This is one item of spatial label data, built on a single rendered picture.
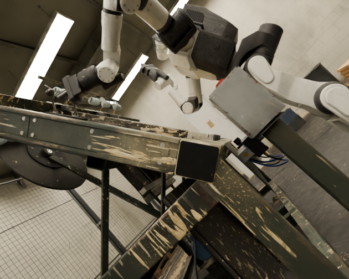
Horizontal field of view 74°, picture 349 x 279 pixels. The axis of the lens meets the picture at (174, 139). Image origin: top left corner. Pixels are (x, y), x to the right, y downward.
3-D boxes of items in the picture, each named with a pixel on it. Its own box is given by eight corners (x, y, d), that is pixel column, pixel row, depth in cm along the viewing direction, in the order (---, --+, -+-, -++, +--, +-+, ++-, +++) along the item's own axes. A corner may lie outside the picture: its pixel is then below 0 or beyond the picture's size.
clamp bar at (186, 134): (205, 145, 137) (213, 106, 135) (44, 115, 166) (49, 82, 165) (208, 145, 146) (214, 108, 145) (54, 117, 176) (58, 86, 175)
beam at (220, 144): (214, 184, 64) (221, 146, 64) (173, 175, 67) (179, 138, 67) (230, 148, 277) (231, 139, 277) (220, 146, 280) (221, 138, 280)
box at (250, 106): (289, 107, 59) (237, 64, 63) (256, 141, 62) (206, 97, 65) (280, 112, 71) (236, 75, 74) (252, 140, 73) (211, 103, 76)
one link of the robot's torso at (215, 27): (244, 40, 131) (186, 26, 139) (247, 8, 98) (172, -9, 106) (226, 91, 133) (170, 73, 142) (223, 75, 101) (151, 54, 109)
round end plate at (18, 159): (39, 195, 154) (-26, 115, 168) (34, 201, 155) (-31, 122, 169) (104, 176, 231) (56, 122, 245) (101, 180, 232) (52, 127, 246)
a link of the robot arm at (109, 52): (98, 78, 91) (99, 43, 83) (103, 70, 98) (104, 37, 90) (115, 81, 92) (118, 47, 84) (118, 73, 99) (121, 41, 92)
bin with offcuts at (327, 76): (352, 81, 417) (322, 59, 428) (328, 103, 433) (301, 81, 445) (342, 84, 464) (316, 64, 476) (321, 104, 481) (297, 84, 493)
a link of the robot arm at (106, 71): (81, 74, 87) (106, 60, 84) (88, 65, 95) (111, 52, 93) (99, 98, 93) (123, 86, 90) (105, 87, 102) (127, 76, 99)
